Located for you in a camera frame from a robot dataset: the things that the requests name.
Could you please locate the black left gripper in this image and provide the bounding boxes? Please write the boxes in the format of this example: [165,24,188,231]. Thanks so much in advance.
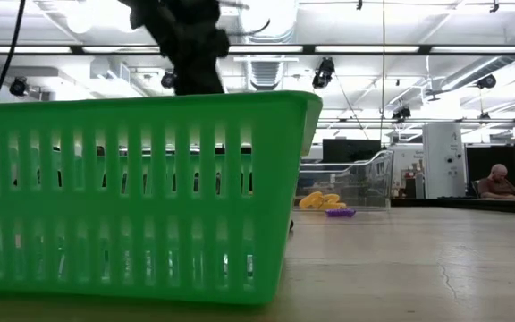
[118,0,231,96]

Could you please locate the purple spring keychain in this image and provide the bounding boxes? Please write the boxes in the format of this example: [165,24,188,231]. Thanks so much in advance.
[325,208,358,219]

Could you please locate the green slotted plastic basket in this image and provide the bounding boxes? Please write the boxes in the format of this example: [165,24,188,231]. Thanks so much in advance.
[0,90,324,306]

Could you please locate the black monitor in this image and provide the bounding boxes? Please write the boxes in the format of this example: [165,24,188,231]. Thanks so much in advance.
[322,139,383,164]

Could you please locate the thin vertical hanging rod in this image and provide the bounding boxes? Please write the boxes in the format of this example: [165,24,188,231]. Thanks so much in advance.
[380,0,386,151]

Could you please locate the clear plastic bin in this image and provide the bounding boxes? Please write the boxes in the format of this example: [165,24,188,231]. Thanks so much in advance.
[293,149,395,212]

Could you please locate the black background table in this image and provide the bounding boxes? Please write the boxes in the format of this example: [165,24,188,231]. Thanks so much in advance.
[390,198,515,216]

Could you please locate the seated person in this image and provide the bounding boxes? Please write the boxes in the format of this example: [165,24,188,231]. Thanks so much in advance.
[477,163,515,200]

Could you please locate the silver ceiling air duct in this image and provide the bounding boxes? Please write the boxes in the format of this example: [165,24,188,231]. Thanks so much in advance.
[238,0,300,92]

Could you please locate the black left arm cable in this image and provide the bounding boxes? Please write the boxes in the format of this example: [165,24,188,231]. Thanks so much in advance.
[0,0,27,105]

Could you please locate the black overhead frame bar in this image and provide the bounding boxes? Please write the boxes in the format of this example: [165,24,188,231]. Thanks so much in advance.
[0,43,515,56]

